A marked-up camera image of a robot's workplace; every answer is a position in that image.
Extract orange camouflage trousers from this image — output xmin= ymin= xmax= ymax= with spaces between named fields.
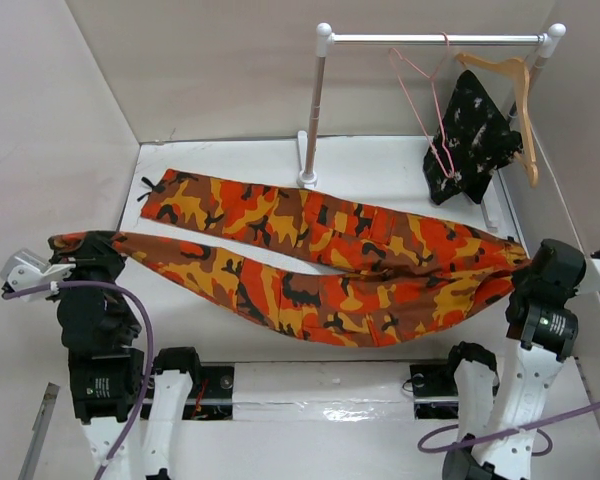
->
xmin=49 ymin=169 xmax=530 ymax=347

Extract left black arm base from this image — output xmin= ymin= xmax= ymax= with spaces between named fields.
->
xmin=182 ymin=364 xmax=235 ymax=421

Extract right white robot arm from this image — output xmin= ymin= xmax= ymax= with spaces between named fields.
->
xmin=442 ymin=239 xmax=586 ymax=479

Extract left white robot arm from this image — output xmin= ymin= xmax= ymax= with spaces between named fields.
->
xmin=49 ymin=231 xmax=208 ymax=479

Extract wooden clothes hanger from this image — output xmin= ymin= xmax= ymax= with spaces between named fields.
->
xmin=455 ymin=52 xmax=539 ymax=188

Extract black white patterned garment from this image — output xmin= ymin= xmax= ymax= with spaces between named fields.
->
xmin=423 ymin=70 xmax=523 ymax=205

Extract white metal clothes rack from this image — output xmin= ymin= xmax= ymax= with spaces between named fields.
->
xmin=297 ymin=22 xmax=566 ymax=236

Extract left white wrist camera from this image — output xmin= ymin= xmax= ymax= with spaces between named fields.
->
xmin=0 ymin=249 xmax=76 ymax=302

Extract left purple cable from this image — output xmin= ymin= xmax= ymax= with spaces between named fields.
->
xmin=2 ymin=279 xmax=156 ymax=480

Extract pink wire hanger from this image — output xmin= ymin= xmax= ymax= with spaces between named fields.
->
xmin=388 ymin=32 xmax=459 ymax=180

